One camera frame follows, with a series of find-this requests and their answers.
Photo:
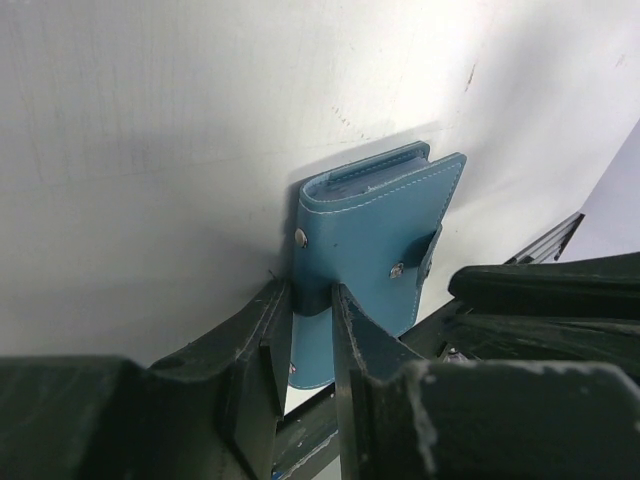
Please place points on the blue card holder wallet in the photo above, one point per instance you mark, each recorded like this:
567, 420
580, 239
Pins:
373, 226

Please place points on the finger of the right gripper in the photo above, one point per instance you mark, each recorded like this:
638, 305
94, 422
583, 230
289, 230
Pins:
500, 337
600, 285

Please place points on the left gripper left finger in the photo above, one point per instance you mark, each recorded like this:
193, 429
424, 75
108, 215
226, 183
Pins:
207, 411

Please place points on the right aluminium rail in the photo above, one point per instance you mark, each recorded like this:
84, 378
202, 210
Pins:
550, 246

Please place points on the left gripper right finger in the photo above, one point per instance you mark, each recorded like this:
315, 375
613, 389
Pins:
401, 416

